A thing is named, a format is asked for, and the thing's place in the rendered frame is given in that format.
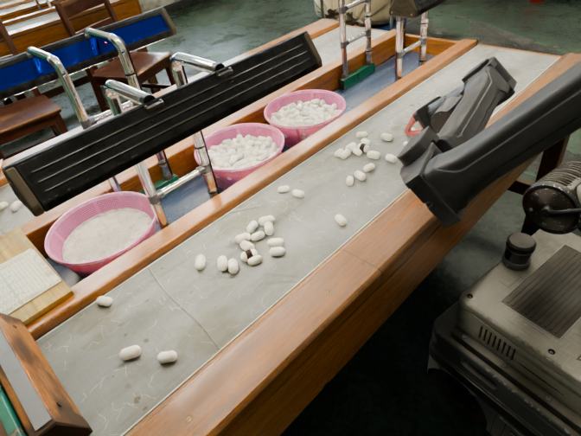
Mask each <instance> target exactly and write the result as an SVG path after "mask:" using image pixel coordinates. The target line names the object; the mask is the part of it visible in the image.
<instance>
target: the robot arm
mask: <svg viewBox="0 0 581 436"><path fill-rule="evenodd" d="M462 81H463V83H464V84H462V85H461V86H460V87H458V88H456V89H455V90H453V91H451V92H450V93H448V94H447V95H444V96H443V97H441V96H438V97H436V98H435V99H432V100H431V101H429V102H428V103H426V104H425V105H423V106H421V107H420V108H419V109H418V110H417V111H415V112H414V113H413V114H412V116H411V118H410V121H409V123H408V125H407V126H406V128H405V130H404V132H405V134H406V136H414V137H413V138H411V140H409V142H408V143H407V144H406V146H405V147H404V149H403V150H402V151H401V152H400V153H399V154H398V156H397V159H398V160H399V161H400V162H401V163H402V164H403V166H402V167H401V169H400V175H401V177H402V180H403V182H404V184H405V186H406V187H407V188H408V189H410V190H411V191H412V192H413V193H414V194H415V195H416V196H417V197H418V199H419V200H420V201H421V202H422V203H425V204H426V206H427V207H428V209H429V210H430V211H431V212H432V213H433V214H434V215H435V216H436V217H437V218H438V220H439V221H440V223H441V224H442V225H443V226H444V228H449V227H451V226H453V225H455V224H456V223H458V222H459V221H460V220H462V217H463V210H464V209H465V208H466V207H468V206H469V204H470V203H471V201H473V200H474V199H475V198H476V197H477V196H478V195H479V194H480V193H481V192H482V191H484V190H485V189H486V188H487V187H488V186H489V185H491V184H492V183H494V182H495V181H497V180H498V179H500V178H501V177H503V176H505V175H506V174H507V173H509V172H510V171H512V170H514V169H516V168H517V167H519V166H521V165H522V164H524V163H525V162H527V161H528V160H530V159H532V158H533V157H535V156H537V155H539V154H540V153H541V152H542V151H545V150H546V149H548V148H549V147H551V146H553V145H554V144H556V143H557V142H559V141H560V140H562V139H564V138H566V137H567V136H569V135H571V134H572V133H573V132H575V131H577V130H578V129H580V128H581V61H579V62H577V63H576V64H575V65H573V66H572V67H570V68H569V69H567V70H566V71H565V72H563V73H562V74H561V75H560V76H558V77H557V78H555V79H554V80H552V81H551V82H549V83H548V84H547V85H545V86H544V87H542V88H541V89H540V90H539V91H537V92H536V93H534V94H533V95H532V96H530V97H529V98H527V99H526V100H524V101H523V102H521V103H520V104H519V105H517V106H516V107H515V108H514V109H512V110H511V111H509V112H508V113H506V114H505V115H503V116H502V117H501V118H499V119H498V120H496V121H495V122H494V123H493V124H492V125H490V126H488V127H487V128H486V129H485V127H486V125H487V123H488V121H489V119H490V117H491V115H492V113H493V111H494V109H495V108H496V107H497V106H498V105H500V104H502V103H503V102H505V101H506V100H508V99H509V98H511V97H512V96H513V95H514V94H515V90H514V88H515V86H516V83H517V81H516V80H515V79H514V77H513V76H512V75H511V74H510V73H509V72H508V70H507V69H506V68H505V67H504V66H502V64H501V63H500V62H499V61H498V60H497V59H496V57H495V56H493V57H492V58H490V59H488V58H486V59H485V60H483V61H482V62H480V63H479V64H478V65H476V66H475V67H473V68H472V69H471V70H470V71H468V72H467V74H466V75H465V76H464V77H463V78H462ZM417 121H418V123H419V124H420V126H421V128H422V129H418V130H411V128H412V127H413V125H414V124H415V123H416V122H417ZM437 133H438V135H437Z"/></svg>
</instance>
